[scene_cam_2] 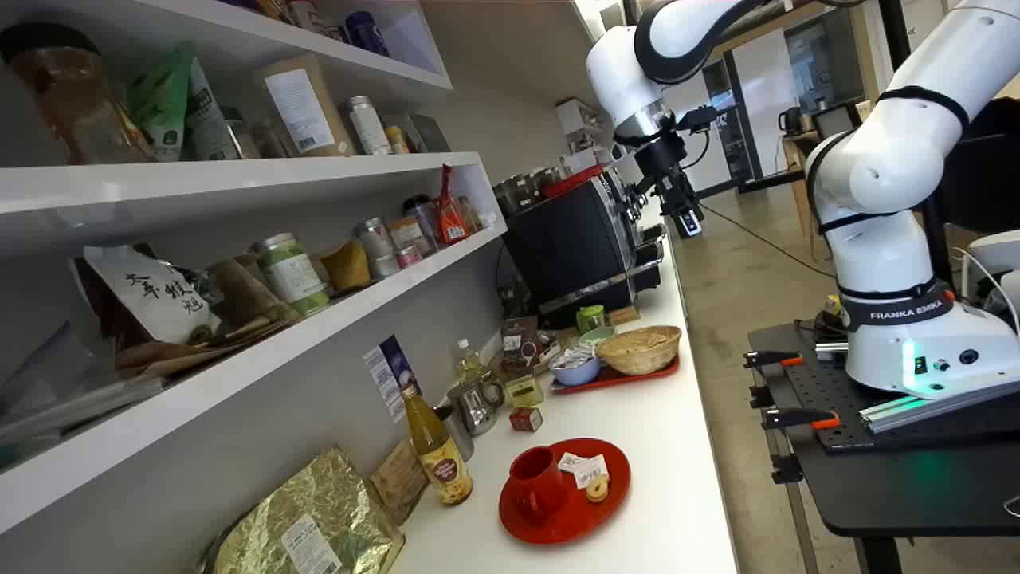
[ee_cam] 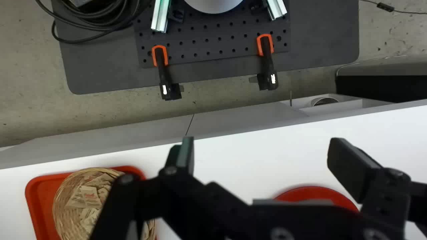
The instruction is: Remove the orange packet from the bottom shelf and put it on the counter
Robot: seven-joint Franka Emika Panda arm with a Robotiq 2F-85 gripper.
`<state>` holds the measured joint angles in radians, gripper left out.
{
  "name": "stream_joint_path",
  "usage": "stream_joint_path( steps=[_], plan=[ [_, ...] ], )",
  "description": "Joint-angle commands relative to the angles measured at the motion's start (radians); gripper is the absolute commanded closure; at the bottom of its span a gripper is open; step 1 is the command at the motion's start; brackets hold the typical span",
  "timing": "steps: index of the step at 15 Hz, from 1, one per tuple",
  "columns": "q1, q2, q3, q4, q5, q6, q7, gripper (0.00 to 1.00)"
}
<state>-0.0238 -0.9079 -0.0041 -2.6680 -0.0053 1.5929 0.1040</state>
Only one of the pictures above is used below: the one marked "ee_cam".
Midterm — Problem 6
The red plastic tray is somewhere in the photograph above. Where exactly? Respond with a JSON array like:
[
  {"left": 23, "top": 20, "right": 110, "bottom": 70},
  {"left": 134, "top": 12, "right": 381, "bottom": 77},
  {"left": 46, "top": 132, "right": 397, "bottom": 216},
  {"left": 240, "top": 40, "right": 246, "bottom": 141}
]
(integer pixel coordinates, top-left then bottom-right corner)
[{"left": 25, "top": 165, "right": 143, "bottom": 240}]

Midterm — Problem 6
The red round plate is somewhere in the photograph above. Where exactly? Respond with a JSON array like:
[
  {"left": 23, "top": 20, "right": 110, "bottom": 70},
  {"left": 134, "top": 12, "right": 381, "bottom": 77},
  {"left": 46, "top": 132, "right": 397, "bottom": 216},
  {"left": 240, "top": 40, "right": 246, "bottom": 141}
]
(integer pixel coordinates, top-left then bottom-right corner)
[{"left": 274, "top": 185, "right": 357, "bottom": 212}]

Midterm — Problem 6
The orange black clamp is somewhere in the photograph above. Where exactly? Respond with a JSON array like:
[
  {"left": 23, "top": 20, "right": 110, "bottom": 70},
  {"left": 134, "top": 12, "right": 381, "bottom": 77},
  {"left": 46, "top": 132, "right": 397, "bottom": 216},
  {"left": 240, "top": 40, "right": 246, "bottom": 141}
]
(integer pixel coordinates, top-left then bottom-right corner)
[
  {"left": 256, "top": 33, "right": 278, "bottom": 90},
  {"left": 150, "top": 44, "right": 181, "bottom": 100}
]

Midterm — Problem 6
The dark grey floor mat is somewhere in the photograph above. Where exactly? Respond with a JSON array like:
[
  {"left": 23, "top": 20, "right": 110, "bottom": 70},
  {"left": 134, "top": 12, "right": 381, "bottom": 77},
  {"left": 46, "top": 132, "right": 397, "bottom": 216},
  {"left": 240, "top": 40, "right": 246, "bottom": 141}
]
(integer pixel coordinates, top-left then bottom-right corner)
[{"left": 59, "top": 0, "right": 358, "bottom": 94}]

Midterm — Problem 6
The left aluminium profile leg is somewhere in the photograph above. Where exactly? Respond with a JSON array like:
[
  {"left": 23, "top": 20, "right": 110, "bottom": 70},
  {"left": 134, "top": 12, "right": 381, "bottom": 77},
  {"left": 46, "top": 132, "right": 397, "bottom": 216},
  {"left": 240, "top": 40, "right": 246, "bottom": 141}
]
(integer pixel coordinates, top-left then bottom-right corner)
[{"left": 150, "top": 0, "right": 170, "bottom": 33}]

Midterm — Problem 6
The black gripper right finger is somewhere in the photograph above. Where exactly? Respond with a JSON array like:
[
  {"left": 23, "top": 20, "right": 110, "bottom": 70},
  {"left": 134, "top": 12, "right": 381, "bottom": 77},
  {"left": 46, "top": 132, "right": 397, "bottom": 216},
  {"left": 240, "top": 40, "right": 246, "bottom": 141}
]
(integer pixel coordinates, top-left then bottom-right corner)
[{"left": 326, "top": 137, "right": 384, "bottom": 204}]

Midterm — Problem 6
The black box at right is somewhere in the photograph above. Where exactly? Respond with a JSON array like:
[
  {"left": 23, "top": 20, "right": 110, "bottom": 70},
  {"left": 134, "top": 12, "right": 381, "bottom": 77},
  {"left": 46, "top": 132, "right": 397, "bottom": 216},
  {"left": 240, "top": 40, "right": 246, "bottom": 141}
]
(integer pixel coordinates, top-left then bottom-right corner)
[{"left": 334, "top": 66, "right": 427, "bottom": 102}]

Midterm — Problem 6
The aluminium profile leg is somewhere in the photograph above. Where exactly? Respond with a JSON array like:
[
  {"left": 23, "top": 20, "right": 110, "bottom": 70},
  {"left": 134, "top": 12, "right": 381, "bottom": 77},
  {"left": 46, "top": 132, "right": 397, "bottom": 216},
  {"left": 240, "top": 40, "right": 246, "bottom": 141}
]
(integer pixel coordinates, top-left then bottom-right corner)
[
  {"left": 265, "top": 0, "right": 286, "bottom": 20},
  {"left": 150, "top": 0, "right": 170, "bottom": 33}
]

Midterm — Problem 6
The left orange black clamp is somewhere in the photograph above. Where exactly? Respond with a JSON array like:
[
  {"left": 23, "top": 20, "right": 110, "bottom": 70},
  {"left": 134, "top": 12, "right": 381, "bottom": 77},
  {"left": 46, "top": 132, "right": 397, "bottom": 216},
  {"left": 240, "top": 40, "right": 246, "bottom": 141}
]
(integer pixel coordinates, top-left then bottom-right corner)
[{"left": 150, "top": 44, "right": 181, "bottom": 100}]

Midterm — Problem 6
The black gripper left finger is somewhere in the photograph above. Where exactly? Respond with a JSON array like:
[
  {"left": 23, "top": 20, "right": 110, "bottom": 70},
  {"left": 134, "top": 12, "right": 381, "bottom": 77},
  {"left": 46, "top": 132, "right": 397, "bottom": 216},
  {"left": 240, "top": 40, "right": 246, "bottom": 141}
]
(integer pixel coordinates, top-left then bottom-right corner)
[{"left": 165, "top": 136, "right": 194, "bottom": 174}]

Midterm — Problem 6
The grey round robot base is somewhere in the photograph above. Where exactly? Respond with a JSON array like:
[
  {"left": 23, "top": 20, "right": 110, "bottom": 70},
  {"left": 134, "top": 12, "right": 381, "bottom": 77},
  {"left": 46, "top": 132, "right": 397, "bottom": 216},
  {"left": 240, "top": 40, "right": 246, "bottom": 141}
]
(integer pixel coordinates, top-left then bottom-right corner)
[{"left": 184, "top": 0, "right": 242, "bottom": 14}]

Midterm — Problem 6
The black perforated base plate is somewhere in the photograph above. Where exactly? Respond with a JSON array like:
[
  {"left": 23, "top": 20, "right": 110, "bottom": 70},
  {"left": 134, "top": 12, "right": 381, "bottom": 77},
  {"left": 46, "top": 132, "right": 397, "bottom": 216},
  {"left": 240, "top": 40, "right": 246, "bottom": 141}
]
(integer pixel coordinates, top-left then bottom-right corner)
[{"left": 134, "top": 0, "right": 289, "bottom": 68}]

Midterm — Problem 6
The right aluminium profile leg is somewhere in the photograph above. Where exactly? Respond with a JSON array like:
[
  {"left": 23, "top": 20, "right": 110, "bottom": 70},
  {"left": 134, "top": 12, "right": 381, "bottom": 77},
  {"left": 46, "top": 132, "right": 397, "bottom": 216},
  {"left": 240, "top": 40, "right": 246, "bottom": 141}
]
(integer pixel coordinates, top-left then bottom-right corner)
[{"left": 265, "top": 0, "right": 286, "bottom": 20}]

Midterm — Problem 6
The right orange black clamp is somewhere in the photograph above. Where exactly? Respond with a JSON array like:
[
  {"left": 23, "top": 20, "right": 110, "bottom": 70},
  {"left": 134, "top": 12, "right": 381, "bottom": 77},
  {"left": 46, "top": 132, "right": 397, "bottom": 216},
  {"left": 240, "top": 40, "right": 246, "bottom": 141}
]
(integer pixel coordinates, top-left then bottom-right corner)
[{"left": 256, "top": 33, "right": 278, "bottom": 90}]

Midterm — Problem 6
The black coiled cable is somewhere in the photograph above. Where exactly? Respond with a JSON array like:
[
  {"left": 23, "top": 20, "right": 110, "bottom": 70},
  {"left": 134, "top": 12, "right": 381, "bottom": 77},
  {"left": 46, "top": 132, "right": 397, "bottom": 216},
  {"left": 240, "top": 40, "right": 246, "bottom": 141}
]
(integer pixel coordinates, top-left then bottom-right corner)
[{"left": 34, "top": 0, "right": 147, "bottom": 45}]

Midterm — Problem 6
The woven wicker ball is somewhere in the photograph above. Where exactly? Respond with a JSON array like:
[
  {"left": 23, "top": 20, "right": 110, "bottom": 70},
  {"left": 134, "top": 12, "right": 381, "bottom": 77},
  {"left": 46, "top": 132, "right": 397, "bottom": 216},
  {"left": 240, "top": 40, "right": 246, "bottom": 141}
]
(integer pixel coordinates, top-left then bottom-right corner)
[{"left": 51, "top": 168, "right": 137, "bottom": 240}]

